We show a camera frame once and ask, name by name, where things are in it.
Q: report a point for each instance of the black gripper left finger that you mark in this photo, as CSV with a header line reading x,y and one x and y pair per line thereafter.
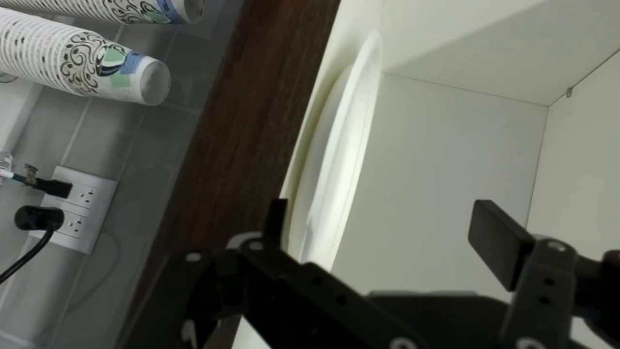
x,y
275,222

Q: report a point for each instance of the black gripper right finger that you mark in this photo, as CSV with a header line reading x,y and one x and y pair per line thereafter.
x,y
497,241

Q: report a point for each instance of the white plate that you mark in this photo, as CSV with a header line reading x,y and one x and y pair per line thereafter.
x,y
333,162

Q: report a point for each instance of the black plug adapter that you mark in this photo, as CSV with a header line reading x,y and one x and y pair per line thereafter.
x,y
31,179

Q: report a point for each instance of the right paper cup stack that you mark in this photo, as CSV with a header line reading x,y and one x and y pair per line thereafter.
x,y
127,12

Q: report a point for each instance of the paper cup stack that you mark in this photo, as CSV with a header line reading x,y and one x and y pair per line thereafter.
x,y
77,61
127,12

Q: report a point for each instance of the left paper cup stack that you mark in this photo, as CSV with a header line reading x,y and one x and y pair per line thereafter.
x,y
77,61

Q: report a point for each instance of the white wall cabinet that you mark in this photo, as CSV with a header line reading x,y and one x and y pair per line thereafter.
x,y
466,98

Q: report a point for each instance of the white wall outlet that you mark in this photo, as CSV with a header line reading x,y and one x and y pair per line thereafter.
x,y
83,210

